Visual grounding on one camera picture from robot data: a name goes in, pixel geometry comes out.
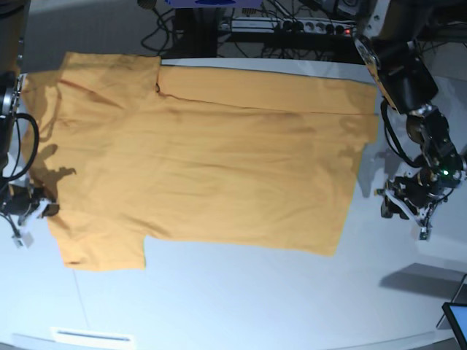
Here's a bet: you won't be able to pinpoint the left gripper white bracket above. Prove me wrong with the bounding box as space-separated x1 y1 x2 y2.
377 176 454 241

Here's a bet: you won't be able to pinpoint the orange T-shirt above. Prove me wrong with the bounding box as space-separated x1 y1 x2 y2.
22 52 378 271

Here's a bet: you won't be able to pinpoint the white flat label strip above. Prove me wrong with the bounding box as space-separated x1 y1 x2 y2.
50 327 134 342

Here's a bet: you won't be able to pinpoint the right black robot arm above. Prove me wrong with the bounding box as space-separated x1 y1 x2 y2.
1 1 59 248

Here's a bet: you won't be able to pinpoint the tablet with blue screen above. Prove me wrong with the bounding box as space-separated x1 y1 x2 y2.
442 303 467 350

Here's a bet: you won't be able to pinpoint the grey tablet stand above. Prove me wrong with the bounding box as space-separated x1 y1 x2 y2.
436 276 466 332

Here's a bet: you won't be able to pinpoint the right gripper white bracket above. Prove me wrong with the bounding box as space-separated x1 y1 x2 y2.
3 184 60 248

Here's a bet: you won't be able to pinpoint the black tangled cables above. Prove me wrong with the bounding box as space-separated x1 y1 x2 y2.
139 6 176 60

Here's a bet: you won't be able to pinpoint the black table frame post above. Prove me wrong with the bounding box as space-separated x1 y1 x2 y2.
174 8 219 58

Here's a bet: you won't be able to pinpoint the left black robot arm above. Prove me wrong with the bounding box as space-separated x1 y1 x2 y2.
354 1 466 241

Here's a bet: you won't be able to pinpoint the white power strip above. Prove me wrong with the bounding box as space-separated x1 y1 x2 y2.
219 17 356 37

